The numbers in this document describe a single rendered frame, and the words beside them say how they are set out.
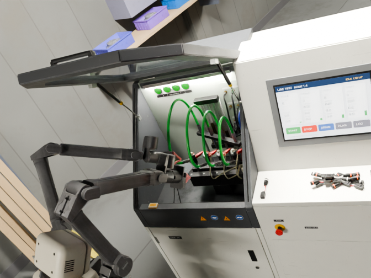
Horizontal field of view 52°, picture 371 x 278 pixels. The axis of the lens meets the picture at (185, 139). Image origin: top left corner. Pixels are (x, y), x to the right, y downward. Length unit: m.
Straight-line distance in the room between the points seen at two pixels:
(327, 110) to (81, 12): 2.76
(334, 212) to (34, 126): 2.73
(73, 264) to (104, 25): 2.92
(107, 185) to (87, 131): 2.64
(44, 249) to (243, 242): 1.04
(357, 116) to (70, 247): 1.32
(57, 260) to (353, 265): 1.42
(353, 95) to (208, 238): 1.06
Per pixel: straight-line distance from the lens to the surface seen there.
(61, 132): 3.85
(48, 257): 1.64
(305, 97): 1.81
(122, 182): 1.43
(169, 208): 2.08
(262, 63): 1.79
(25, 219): 3.50
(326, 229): 1.96
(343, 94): 1.80
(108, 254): 1.49
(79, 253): 1.60
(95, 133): 4.06
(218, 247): 2.24
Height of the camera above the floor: 2.32
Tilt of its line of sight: 33 degrees down
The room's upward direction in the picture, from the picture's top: 25 degrees counter-clockwise
